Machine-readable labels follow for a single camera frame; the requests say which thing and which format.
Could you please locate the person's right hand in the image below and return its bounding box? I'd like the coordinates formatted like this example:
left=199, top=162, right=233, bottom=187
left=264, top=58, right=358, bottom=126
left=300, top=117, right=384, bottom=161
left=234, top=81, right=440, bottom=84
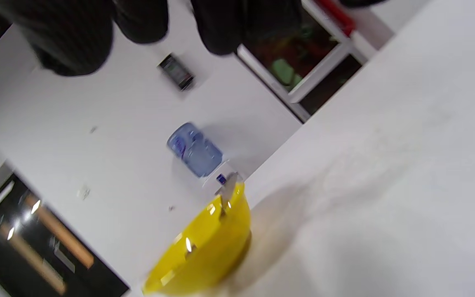
left=0, top=0, right=304, bottom=77

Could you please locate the steel spoon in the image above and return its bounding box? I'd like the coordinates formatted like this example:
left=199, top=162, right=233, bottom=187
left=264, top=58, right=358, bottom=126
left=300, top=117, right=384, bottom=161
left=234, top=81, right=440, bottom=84
left=215, top=172, right=239, bottom=217

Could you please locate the yellow plastic bowl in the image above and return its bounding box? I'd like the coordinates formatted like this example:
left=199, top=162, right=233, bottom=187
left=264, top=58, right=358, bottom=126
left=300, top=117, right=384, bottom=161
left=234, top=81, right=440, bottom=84
left=142, top=181, right=252, bottom=296

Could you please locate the blue water bottle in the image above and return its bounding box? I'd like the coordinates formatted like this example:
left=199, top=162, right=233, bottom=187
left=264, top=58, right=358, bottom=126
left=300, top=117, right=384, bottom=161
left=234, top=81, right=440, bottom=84
left=167, top=122, right=223, bottom=178

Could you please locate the white water dispenser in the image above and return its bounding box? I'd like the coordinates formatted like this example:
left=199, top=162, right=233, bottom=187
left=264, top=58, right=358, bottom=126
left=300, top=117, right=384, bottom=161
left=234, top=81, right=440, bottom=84
left=202, top=161, right=244, bottom=199

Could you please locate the black double door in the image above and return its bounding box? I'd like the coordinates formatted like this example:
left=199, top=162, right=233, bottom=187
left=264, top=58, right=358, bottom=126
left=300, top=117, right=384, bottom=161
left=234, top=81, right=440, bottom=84
left=0, top=173, right=131, bottom=297

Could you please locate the glass fire hydrant cabinet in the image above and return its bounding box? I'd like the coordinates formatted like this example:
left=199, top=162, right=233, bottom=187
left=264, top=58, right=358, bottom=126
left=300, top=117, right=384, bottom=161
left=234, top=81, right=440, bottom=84
left=237, top=0, right=368, bottom=123

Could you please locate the red fire pipe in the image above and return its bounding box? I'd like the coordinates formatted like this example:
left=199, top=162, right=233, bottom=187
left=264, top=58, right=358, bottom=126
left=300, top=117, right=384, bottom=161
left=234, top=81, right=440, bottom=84
left=314, top=0, right=357, bottom=38

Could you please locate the black wall device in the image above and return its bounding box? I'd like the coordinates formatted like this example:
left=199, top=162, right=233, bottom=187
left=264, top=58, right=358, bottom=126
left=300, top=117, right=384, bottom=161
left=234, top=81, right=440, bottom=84
left=157, top=54, right=195, bottom=91

